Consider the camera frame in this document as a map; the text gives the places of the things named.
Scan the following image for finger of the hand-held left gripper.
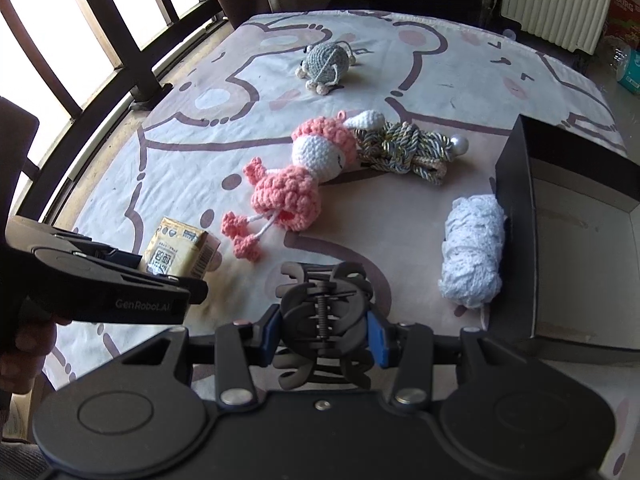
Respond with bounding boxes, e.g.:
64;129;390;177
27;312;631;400
117;270;209;307
55;229;146;270

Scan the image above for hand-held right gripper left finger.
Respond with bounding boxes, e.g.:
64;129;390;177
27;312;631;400
122;305;281;407

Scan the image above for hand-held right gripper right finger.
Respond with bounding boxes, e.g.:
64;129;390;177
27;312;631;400
367;307;521;406

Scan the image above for small golden packet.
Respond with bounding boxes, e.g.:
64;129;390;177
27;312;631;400
137;216;222;279

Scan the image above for dark grey hair claw clip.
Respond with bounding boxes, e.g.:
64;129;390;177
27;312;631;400
272;261;376;391

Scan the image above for white yarn bundle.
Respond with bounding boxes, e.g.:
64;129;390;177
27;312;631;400
438;196;507;309

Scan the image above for pink crochet doll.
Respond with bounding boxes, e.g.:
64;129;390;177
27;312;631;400
221;109;386;262

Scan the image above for black cardboard box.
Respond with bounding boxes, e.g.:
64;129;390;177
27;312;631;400
487;115;640;366

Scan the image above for grey crochet toy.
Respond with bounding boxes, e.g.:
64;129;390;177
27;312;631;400
296;42;358;97

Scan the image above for person's left hand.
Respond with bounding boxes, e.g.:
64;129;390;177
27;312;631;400
0;317;73;396

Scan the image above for printed bear blanket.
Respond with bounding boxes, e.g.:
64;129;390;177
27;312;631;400
42;10;631;411

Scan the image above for dark window railing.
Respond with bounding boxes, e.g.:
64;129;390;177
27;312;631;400
0;0;228;221

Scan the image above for red cardboard carton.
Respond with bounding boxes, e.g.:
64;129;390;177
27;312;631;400
602;0;640;46

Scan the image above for knotted rope with pearl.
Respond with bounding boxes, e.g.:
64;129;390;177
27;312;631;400
354;121;471;186

